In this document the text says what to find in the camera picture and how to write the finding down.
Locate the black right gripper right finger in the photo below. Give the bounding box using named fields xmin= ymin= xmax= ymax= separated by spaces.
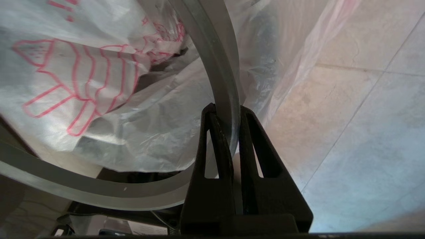
xmin=234 ymin=105 xmax=313 ymax=233

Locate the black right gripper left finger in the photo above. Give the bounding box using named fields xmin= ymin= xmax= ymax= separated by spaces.
xmin=180 ymin=103 xmax=234 ymax=234

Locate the grey bin rim ring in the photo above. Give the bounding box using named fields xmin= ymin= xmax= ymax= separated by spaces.
xmin=0 ymin=0 xmax=241 ymax=211

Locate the white red-print bag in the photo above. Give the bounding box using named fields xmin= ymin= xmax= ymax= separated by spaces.
xmin=0 ymin=0 xmax=362 ymax=173

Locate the black robot chassis with switch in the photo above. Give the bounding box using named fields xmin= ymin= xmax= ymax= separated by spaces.
xmin=50 ymin=168 xmax=190 ymax=236

